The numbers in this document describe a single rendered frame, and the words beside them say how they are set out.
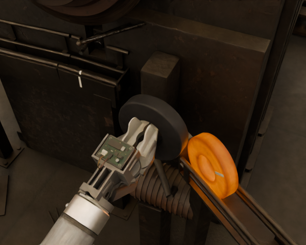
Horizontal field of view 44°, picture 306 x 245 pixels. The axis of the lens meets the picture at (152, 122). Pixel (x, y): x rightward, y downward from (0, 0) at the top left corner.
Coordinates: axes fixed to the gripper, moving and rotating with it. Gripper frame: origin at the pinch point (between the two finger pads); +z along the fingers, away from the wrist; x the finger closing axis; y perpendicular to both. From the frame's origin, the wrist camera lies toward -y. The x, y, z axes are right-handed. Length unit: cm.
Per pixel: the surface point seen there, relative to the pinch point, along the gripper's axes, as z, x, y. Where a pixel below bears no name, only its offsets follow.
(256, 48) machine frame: 31.0, -9.3, -5.9
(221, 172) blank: 0.4, -15.8, -9.5
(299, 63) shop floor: 122, -10, -123
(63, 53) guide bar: 15, 45, -20
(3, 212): -35, 64, -79
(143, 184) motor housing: -5.4, 4.7, -33.4
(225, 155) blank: 3.6, -15.1, -7.8
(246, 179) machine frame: 30, -16, -89
